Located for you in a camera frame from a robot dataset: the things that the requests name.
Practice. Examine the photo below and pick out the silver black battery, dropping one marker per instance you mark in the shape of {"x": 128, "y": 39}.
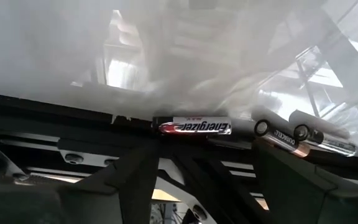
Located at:
{"x": 331, "y": 143}

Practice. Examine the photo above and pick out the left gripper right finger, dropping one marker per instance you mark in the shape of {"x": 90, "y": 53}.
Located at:
{"x": 306, "y": 199}

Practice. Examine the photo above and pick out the silver bolted frame bracket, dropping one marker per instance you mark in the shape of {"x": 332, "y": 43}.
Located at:
{"x": 85, "y": 158}

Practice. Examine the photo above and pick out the silver red Energizer battery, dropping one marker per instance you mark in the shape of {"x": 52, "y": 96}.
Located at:
{"x": 197, "y": 126}

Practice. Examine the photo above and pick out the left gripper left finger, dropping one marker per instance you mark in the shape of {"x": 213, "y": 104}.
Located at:
{"x": 73, "y": 205}

